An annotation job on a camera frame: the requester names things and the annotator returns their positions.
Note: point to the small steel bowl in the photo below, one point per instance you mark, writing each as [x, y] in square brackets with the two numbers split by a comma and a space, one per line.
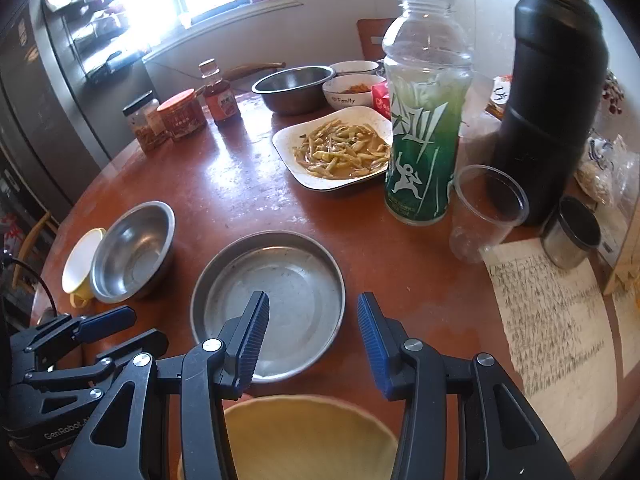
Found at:
[135, 255]

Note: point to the slatted-back wooden chair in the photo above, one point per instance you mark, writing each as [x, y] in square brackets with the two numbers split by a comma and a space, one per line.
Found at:
[370, 35]

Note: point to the white bowl dark rim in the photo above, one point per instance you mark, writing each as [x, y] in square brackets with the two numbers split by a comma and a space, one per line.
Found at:
[350, 66]

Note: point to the large steel bowl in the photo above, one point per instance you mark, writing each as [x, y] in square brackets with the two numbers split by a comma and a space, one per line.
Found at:
[295, 90]

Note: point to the white and red packet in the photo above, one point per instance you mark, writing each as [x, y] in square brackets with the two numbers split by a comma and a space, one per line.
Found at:
[500, 100]

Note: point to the black thermos flask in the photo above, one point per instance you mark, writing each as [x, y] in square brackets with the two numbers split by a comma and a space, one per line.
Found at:
[545, 110]

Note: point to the red sauce bottle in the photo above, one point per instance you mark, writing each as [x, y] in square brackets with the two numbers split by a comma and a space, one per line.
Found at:
[222, 102]

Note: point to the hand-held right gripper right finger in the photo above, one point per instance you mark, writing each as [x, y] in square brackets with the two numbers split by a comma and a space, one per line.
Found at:
[372, 345]

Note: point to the steel cup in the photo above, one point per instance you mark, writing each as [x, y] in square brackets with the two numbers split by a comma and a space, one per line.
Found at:
[560, 250]

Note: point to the clear plastic cup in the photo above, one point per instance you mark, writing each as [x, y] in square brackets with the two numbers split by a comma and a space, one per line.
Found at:
[470, 240]

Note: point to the curved-back wooden chair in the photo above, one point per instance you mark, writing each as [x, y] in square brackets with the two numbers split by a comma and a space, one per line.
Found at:
[40, 222]
[260, 66]

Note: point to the white square plate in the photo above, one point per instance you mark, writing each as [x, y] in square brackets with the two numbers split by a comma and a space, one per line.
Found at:
[286, 142]

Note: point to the white printed ceramic bowl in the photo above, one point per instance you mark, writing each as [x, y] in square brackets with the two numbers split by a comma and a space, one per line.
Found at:
[345, 101]

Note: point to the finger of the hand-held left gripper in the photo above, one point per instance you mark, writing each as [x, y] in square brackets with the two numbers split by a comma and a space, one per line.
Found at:
[145, 342]
[107, 321]

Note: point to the red labelled jar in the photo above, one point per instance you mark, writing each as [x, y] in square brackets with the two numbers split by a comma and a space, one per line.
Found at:
[182, 120]

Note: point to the large yellow bowl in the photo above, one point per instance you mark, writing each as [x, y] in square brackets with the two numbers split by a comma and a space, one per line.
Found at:
[310, 440]

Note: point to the stir-fried yellow vegetable strips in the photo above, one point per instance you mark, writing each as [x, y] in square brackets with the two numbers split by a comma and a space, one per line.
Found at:
[340, 150]

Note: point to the plastic bag of white snacks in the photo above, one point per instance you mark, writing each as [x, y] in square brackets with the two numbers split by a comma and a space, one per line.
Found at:
[600, 170]

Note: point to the orange shredded food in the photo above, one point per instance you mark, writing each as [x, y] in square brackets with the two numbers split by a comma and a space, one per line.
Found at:
[357, 85]

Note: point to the red berry decoration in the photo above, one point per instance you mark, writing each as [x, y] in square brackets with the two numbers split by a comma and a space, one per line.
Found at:
[614, 95]

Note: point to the grey refrigerator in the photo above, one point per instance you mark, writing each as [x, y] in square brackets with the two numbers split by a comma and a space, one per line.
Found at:
[50, 110]

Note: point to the clear jar black lid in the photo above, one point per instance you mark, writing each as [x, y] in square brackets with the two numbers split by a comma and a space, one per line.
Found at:
[147, 130]

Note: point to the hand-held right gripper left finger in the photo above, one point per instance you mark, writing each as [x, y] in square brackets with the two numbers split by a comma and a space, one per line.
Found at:
[255, 330]

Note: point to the green drink bottle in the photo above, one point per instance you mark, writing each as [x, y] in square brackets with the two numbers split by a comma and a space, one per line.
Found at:
[425, 170]

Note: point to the handwritten paper sheet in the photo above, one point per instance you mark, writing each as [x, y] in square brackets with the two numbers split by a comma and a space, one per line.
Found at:
[550, 320]
[630, 330]

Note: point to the white plastic bowl yellow rim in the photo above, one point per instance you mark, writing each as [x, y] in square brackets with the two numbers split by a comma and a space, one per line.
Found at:
[80, 265]

